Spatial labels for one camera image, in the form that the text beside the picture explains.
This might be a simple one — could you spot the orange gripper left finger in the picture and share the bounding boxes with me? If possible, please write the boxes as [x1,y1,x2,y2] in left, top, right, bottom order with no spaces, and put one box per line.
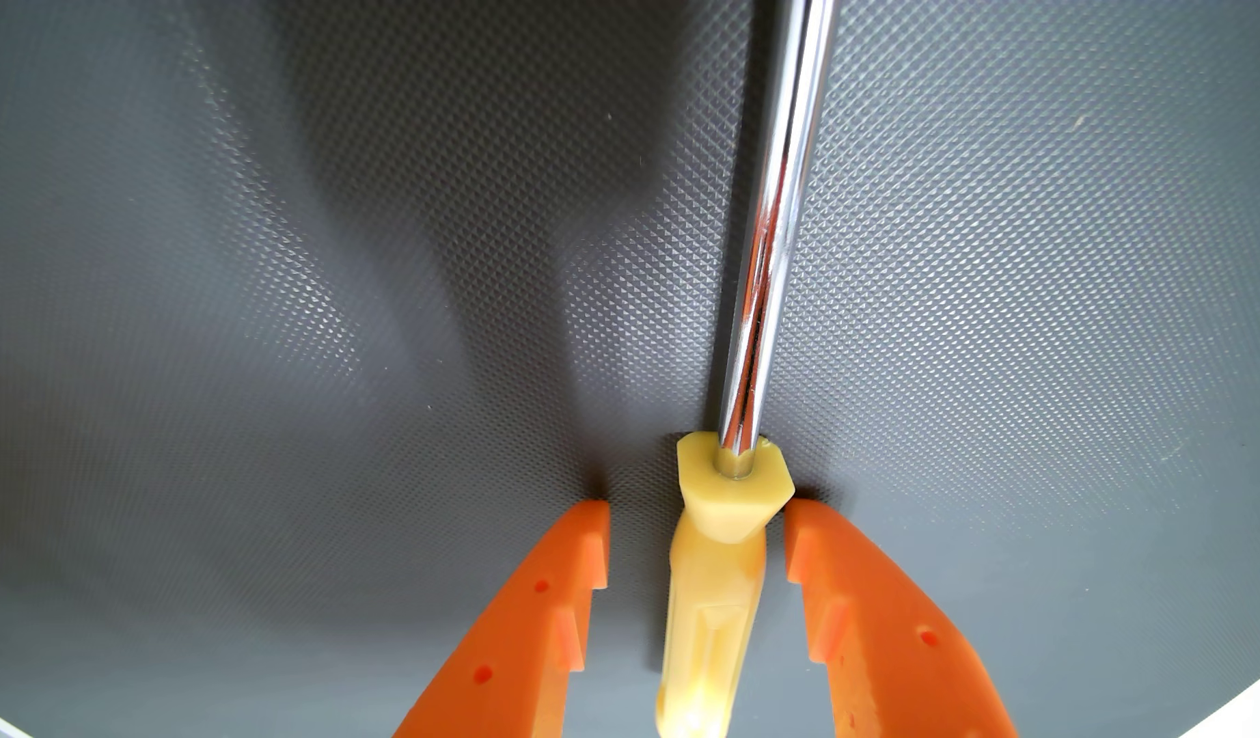
[392,500,612,738]

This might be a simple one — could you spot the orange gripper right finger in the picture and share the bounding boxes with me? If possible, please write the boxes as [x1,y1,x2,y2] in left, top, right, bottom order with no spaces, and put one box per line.
[782,498,1022,738]

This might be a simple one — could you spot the yellow handled screwdriver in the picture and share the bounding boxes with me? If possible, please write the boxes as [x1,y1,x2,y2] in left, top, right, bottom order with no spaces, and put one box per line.
[653,0,843,738]

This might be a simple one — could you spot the dark grey textured mat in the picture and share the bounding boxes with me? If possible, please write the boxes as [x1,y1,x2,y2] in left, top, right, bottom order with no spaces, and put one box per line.
[0,0,1260,738]

